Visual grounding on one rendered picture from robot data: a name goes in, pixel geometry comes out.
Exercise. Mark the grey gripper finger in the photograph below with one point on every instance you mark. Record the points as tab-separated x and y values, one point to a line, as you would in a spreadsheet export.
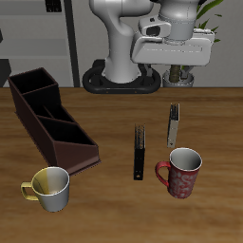
148	69
186	70

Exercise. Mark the dark grey block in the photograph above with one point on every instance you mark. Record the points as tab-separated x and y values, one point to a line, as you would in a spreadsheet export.
4	72

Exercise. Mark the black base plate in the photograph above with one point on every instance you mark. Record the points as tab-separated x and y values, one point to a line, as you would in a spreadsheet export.
95	84

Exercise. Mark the small black wall panel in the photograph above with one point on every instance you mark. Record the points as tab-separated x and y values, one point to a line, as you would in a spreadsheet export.
53	5

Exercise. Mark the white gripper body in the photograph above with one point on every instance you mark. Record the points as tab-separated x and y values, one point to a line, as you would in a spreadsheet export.
177	52

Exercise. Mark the green pot plant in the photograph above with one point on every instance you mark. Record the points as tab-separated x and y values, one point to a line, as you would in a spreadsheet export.
177	80

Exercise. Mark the red mug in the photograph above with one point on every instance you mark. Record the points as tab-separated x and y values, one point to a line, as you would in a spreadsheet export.
183	182

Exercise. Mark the dark vertical post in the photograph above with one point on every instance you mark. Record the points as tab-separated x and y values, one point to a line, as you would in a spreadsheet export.
73	47

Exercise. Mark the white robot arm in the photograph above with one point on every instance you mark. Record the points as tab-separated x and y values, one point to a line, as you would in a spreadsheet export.
118	47

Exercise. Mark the dark brown desk caddy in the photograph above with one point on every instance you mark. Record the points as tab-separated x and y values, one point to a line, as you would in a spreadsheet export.
63	139

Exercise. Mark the yellow and white mug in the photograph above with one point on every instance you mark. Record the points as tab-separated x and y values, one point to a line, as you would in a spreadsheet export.
57	196

